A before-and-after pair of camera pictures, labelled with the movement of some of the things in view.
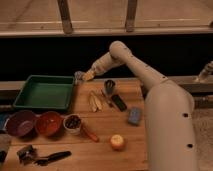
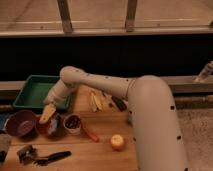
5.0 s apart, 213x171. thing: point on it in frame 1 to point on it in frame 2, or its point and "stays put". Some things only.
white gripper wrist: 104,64 to 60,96
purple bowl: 22,123 stays put
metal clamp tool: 27,154 stays put
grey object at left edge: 5,143 stays put
